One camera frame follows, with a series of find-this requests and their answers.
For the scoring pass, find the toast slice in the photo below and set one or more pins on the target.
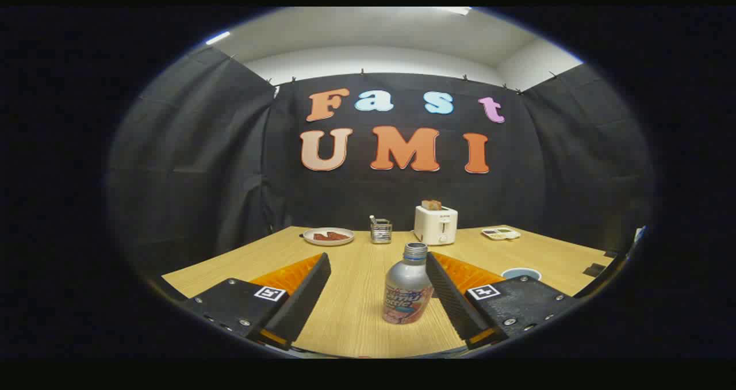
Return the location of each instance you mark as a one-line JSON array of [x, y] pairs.
[[431, 204]]

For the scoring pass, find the white cup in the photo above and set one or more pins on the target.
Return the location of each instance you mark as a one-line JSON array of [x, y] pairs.
[[520, 273]]

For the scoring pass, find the reddish brown food pieces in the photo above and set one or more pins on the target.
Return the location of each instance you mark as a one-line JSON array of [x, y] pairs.
[[332, 236]]

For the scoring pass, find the small white compartment tray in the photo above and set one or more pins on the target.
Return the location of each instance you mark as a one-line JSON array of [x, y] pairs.
[[500, 233]]

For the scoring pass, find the ceiling light strip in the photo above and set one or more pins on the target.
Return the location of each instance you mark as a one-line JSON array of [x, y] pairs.
[[217, 37]]

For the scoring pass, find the silver juice bottle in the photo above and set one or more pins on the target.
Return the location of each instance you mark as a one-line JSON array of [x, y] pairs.
[[407, 289]]

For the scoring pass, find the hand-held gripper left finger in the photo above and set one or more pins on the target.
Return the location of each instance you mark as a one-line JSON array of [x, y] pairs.
[[305, 289]]

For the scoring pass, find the black table clamp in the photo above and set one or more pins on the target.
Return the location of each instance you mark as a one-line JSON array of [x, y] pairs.
[[614, 255], [593, 270]]

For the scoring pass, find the black backdrop cloth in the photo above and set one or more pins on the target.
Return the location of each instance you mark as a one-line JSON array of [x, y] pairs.
[[201, 165]]

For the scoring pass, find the white round plate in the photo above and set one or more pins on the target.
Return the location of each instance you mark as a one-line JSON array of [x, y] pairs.
[[307, 237]]

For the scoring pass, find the white toaster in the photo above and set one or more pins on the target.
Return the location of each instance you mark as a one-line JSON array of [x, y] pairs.
[[435, 226]]

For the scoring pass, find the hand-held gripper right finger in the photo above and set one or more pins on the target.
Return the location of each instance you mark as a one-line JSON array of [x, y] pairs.
[[451, 295]]

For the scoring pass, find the wooden table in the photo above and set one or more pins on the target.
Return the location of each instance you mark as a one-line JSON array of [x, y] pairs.
[[356, 298]]

